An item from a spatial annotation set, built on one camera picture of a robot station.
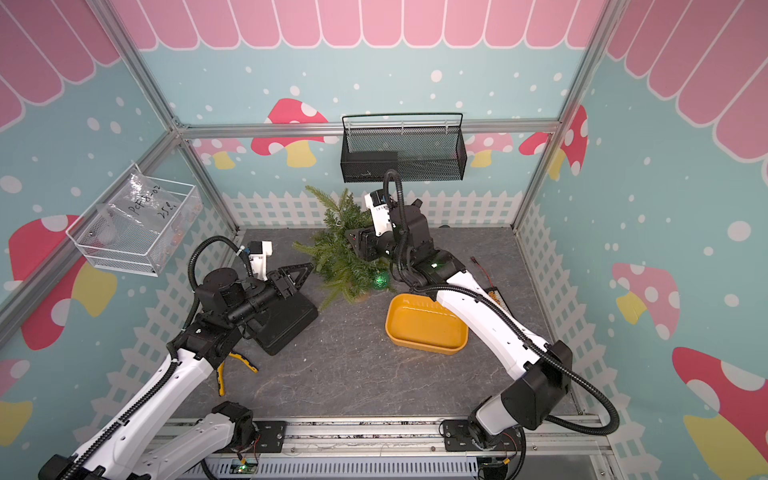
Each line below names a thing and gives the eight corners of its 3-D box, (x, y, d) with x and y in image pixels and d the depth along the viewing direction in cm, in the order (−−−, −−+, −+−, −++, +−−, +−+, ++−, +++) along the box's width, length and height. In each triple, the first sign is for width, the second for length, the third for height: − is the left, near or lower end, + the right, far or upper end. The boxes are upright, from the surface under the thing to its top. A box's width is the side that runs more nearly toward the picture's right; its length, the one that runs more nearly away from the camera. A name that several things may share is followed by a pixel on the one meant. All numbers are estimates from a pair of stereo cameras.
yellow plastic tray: (385, 356, 89) (384, 347, 84) (386, 304, 101) (385, 293, 95) (466, 356, 89) (470, 347, 84) (457, 304, 101) (461, 293, 95)
